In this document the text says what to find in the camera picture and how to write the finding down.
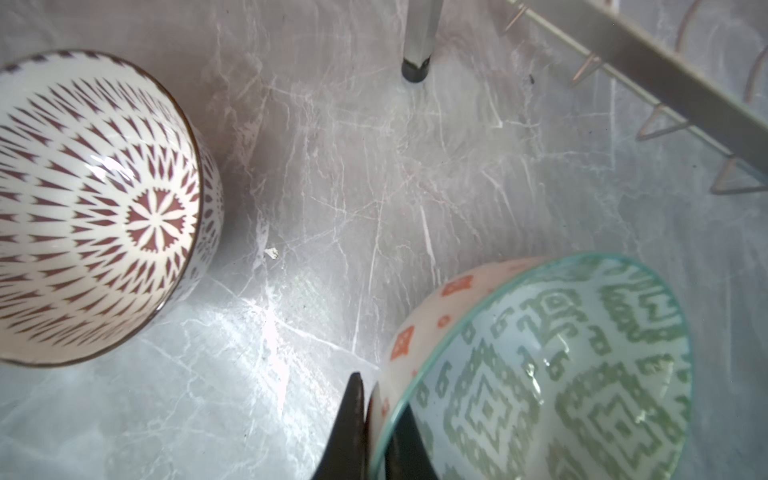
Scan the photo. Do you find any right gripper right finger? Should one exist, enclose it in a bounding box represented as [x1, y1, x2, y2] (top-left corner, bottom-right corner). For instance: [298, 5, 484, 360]
[385, 406, 438, 480]

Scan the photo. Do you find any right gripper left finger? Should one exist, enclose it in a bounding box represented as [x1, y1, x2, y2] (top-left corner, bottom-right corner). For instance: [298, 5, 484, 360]
[312, 372, 367, 480]

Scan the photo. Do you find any green patterned bowl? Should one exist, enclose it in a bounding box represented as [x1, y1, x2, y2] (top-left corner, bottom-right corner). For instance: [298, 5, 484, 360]
[367, 252, 694, 479]

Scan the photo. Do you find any white black lattice bowl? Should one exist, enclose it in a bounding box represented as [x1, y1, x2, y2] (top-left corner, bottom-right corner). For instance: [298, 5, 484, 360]
[1, 50, 224, 368]

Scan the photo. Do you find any silver wire dish rack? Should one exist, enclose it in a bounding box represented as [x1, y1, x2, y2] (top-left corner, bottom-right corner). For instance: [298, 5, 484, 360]
[400, 0, 768, 196]

